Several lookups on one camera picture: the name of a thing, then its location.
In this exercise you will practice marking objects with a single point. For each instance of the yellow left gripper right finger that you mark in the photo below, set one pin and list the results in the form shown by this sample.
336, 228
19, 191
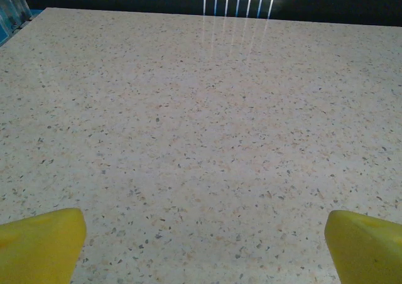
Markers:
367, 252

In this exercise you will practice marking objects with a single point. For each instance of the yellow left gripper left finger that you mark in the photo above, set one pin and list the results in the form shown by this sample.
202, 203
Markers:
37, 249

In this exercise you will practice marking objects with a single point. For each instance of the aluminium frame post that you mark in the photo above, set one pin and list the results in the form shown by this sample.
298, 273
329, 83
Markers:
12, 4

